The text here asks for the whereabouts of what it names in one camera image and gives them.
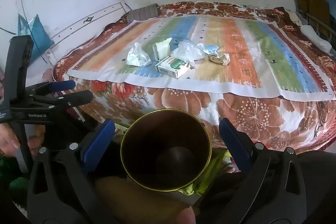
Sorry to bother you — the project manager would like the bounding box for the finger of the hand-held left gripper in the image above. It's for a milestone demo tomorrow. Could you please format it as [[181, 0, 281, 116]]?
[[32, 90, 94, 109], [26, 80, 77, 96]]

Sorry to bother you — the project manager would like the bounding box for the person's left hand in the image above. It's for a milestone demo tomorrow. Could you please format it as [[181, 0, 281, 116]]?
[[0, 124, 46, 157]]

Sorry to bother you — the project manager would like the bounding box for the person's left forearm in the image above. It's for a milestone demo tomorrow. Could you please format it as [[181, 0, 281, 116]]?
[[0, 154, 30, 201]]

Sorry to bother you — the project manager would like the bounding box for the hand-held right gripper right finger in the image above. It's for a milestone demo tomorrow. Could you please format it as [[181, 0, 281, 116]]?
[[210, 118, 307, 224]]

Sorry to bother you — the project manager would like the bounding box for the grey striped pillow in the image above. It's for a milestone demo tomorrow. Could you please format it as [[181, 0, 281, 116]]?
[[126, 4, 161, 23]]

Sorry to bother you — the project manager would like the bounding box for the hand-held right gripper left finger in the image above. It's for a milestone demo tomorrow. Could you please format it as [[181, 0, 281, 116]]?
[[27, 119, 118, 224]]

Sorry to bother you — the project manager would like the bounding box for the person's right hand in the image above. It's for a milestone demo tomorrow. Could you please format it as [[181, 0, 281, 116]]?
[[181, 207, 198, 224]]

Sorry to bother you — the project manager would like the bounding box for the teal bag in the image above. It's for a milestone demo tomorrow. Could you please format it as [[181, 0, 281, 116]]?
[[17, 14, 54, 55]]

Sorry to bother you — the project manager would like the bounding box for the blue face mask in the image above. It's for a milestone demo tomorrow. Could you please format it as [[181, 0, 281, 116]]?
[[203, 43, 219, 56]]

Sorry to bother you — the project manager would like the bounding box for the white green cardboard box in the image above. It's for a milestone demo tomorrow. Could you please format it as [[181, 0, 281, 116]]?
[[155, 56, 191, 79]]

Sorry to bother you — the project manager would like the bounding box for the white bed headboard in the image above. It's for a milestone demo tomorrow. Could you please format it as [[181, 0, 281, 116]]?
[[39, 1, 132, 67]]

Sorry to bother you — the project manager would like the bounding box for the green printed packet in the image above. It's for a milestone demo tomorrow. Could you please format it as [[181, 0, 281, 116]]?
[[113, 123, 130, 141]]

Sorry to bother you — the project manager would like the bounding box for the metal bed frame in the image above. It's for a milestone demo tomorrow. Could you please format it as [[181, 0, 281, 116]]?
[[297, 10, 336, 54]]

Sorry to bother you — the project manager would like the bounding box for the cream snack packet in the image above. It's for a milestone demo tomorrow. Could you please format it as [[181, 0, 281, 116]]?
[[152, 38, 172, 60]]

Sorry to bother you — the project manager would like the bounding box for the clear plastic mask packet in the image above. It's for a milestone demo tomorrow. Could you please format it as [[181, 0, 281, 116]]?
[[170, 40, 206, 64]]

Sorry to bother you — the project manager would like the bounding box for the floral brown blanket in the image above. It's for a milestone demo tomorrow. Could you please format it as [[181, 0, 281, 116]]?
[[51, 1, 336, 155]]

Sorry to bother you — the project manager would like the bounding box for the white plastic bag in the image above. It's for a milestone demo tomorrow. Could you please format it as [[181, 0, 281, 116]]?
[[126, 42, 152, 67]]

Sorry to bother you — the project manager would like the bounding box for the brown bin with gold rim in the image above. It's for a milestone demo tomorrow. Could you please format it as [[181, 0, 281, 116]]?
[[120, 108, 213, 192]]

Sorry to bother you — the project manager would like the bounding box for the brown white wrapper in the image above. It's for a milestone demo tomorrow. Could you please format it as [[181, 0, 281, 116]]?
[[208, 52, 231, 66]]

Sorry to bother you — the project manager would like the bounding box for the white cloth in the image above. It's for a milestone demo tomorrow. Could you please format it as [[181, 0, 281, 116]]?
[[301, 25, 332, 52]]

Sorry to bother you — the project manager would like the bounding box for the striped colourful mat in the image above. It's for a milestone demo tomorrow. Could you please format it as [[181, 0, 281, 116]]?
[[67, 14, 335, 101]]

